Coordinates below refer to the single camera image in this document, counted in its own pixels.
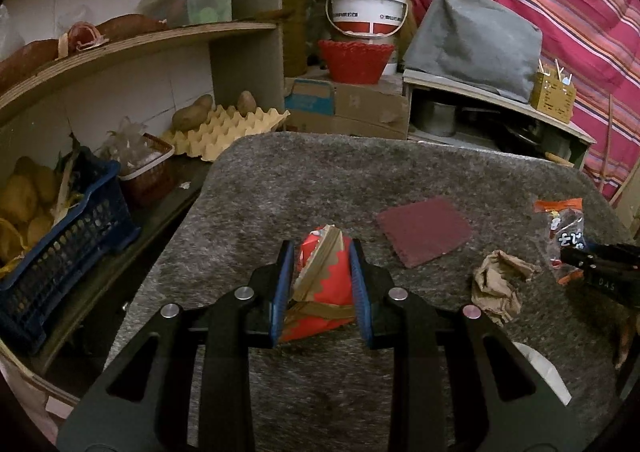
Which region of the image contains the orange black snack wrapper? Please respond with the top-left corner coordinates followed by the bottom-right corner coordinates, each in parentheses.
top-left (532, 197), bottom-right (586, 285)

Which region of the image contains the cardboard box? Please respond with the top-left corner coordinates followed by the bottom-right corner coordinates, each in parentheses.
top-left (285, 77), bottom-right (411, 140)

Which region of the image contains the black pan wooden handle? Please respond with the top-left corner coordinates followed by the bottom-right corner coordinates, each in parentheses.
top-left (460, 105), bottom-right (576, 168)

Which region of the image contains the pile of yellow potatoes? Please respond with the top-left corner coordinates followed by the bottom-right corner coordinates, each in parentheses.
top-left (0, 156), bottom-right (68, 275)

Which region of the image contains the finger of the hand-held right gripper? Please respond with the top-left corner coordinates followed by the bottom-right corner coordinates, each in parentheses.
top-left (560, 242), bottom-right (640, 270)

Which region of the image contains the sweet potato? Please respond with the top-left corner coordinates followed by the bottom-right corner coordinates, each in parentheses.
top-left (95, 14), bottom-right (168, 42)
top-left (0, 39), bottom-right (62, 94)

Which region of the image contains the crumpled paper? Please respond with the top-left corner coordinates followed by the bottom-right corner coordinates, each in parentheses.
top-left (472, 249), bottom-right (543, 325)

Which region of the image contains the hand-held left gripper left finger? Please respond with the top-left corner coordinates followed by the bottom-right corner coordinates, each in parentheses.
top-left (55, 239), bottom-right (296, 452)

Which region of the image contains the white plastic bucket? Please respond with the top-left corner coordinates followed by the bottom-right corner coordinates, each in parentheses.
top-left (326, 0), bottom-right (408, 39)

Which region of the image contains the wooden stick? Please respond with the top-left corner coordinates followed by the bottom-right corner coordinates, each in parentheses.
top-left (602, 92), bottom-right (617, 198)

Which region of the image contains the maroon scouring pad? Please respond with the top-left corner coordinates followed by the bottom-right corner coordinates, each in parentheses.
top-left (375, 197), bottom-right (473, 269)

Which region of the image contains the clear plastic bag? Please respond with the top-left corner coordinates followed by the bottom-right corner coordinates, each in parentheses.
top-left (97, 116), bottom-right (173, 178)

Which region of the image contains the small steel pot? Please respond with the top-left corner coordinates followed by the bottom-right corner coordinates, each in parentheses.
top-left (420, 100), bottom-right (458, 138)

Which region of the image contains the white paper sheet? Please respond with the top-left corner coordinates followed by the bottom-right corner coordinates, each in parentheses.
top-left (514, 342), bottom-right (572, 407)

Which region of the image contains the blue plastic crate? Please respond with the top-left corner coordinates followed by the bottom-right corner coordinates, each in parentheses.
top-left (0, 157), bottom-right (142, 355)

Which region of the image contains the wooden shelf unit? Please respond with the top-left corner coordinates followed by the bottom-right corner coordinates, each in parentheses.
top-left (0, 0), bottom-right (286, 408)

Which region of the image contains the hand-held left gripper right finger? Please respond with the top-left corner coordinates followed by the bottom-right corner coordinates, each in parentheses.
top-left (349, 238), bottom-right (591, 452)

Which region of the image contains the yellow utensil holder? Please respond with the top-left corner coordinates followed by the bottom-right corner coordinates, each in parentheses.
top-left (530, 60), bottom-right (577, 124)

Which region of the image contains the red striped cloth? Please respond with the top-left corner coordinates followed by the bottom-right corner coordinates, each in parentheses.
top-left (380, 0), bottom-right (640, 213)

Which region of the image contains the paper egg tray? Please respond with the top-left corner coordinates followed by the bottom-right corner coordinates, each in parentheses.
top-left (160, 105), bottom-right (291, 163)

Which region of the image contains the clear plastic container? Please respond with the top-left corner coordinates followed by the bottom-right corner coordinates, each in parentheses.
top-left (142, 0), bottom-right (234, 29)

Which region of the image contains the person's right forearm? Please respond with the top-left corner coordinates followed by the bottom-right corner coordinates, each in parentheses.
top-left (614, 305), bottom-right (640, 373)

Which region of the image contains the red scalloped basket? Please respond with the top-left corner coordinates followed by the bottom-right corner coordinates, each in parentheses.
top-left (317, 39), bottom-right (396, 84)

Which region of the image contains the low wooden table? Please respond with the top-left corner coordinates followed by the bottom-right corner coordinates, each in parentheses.
top-left (402, 70), bottom-right (598, 170)

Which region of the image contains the red paper wrapper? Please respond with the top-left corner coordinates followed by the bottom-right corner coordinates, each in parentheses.
top-left (277, 225), bottom-right (361, 344)

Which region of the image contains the brown woven basket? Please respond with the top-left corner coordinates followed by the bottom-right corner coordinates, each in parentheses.
top-left (117, 132), bottom-right (176, 205)

